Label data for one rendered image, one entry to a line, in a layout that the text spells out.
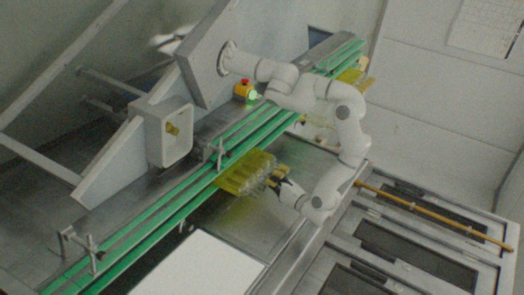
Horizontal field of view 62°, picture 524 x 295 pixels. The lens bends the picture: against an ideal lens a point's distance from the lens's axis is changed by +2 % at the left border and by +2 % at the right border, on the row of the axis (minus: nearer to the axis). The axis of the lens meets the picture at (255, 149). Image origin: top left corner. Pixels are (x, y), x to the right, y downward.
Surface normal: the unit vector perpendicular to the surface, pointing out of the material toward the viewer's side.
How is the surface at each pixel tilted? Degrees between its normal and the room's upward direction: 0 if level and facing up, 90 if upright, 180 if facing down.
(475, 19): 90
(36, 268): 90
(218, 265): 90
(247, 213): 90
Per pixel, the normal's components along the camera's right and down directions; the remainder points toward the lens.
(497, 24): -0.52, 0.44
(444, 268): 0.11, -0.82
